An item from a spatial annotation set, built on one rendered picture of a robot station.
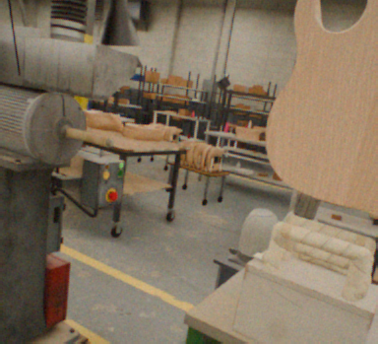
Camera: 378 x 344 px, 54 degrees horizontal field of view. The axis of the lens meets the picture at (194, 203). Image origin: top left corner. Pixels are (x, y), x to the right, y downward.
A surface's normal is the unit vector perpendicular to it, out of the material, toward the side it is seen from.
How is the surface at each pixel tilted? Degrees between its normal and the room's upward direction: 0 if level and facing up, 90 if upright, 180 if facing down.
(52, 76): 90
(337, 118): 92
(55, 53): 90
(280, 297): 90
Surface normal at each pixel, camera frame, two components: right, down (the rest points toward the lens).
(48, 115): 0.80, 0.21
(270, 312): -0.52, 0.15
